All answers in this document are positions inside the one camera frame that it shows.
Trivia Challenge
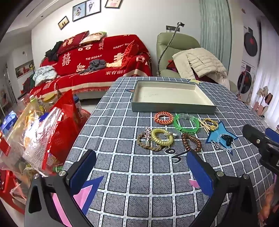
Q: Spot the photo printed pillow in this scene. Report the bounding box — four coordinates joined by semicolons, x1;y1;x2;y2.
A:
80;32;107;44

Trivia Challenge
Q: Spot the yellow cord bracelet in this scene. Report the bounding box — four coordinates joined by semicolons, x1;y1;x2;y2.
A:
197;118;219;132

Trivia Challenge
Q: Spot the yellow spiral hair tie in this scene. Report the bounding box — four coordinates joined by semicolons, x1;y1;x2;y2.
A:
151;128;174;147

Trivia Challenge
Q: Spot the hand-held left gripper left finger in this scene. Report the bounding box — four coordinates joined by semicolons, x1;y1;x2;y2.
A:
24;149;97;227

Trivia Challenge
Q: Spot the dark clothes pile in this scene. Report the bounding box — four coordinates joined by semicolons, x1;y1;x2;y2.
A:
45;41;63;61

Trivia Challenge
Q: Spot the orange spiral hair tie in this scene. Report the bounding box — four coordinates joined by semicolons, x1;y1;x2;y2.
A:
154;111;174;125

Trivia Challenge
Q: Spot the red garment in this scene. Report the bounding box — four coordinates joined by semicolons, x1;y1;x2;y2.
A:
167;60;181;72

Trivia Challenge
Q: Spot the clear plastic zip bag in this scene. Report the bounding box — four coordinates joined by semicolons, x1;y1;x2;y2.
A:
0;102;66;177

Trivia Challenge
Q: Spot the white appliance with round door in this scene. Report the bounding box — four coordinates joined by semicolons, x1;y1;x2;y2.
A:
237;63;255;101

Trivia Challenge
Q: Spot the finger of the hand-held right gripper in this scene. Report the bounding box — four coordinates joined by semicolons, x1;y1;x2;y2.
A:
243;124;279;175
265;128;279;140

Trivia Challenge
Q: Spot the pale green curtain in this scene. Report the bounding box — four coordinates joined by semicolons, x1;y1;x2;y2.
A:
199;0;231;66

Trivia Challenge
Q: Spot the white down jacket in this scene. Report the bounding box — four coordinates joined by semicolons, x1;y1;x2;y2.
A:
172;47;230;85

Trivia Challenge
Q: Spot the yellow lid bottle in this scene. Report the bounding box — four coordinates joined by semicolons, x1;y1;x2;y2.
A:
44;93;57;103

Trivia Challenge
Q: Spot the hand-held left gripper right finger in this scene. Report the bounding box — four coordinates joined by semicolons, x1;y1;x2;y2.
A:
186;151;260;227

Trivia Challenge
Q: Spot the blue box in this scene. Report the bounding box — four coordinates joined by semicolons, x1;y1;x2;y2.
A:
0;110;18;136

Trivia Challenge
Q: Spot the grey cardboard tray box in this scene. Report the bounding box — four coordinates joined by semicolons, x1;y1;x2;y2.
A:
131;80;217;114

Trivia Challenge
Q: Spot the gooseneck phone holder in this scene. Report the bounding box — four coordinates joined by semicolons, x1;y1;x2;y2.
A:
157;22;186;76

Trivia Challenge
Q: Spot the red covered sofa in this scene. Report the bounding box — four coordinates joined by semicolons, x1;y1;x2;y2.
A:
29;34;153;100

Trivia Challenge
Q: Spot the peach cloth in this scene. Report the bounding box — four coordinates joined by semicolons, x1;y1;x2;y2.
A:
106;60;122;68

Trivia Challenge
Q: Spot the small black picture frame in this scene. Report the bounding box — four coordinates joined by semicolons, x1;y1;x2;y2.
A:
58;16;70;30

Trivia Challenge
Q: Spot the clear crystal bead bracelet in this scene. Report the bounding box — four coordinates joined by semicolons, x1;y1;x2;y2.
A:
210;135;237;151

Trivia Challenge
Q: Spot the silver rhinestone hair clip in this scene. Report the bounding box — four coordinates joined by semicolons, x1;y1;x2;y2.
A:
143;127;153;145

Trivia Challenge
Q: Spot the dark red printed pillow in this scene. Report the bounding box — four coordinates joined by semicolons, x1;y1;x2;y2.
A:
57;31;89;55

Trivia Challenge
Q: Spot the red round stool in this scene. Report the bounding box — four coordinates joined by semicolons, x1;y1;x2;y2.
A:
78;108;92;129

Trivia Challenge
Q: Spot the wall poster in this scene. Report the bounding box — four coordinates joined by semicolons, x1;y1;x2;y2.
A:
15;60;34;79

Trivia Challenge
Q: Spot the grey garment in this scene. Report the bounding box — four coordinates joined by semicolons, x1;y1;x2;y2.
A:
82;59;107;73

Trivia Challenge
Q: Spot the light knitted cloth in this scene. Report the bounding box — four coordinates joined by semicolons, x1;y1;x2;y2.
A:
33;66;57;86

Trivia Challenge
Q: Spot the red plastic bin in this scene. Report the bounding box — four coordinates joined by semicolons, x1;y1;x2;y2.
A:
0;168;29;214

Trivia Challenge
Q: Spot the white sheer curtain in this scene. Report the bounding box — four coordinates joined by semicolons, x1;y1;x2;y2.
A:
251;17;279;129

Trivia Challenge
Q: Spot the wooden figure decoration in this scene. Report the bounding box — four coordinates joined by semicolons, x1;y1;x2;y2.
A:
253;86;273;116

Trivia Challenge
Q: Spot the red snack bag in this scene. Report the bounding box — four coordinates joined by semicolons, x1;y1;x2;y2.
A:
41;89;82;173

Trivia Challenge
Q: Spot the green plastic bangle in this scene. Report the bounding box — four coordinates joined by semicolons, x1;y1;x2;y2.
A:
174;113;200;134

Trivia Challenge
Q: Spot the brown braided bracelet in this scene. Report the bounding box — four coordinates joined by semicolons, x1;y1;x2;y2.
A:
137;131;172;151

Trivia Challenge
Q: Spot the red quilted cushion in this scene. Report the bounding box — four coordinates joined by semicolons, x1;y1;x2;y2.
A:
119;40;140;68

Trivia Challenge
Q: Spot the brown spiral hair tie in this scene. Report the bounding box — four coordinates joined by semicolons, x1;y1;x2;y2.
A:
181;133;202;152

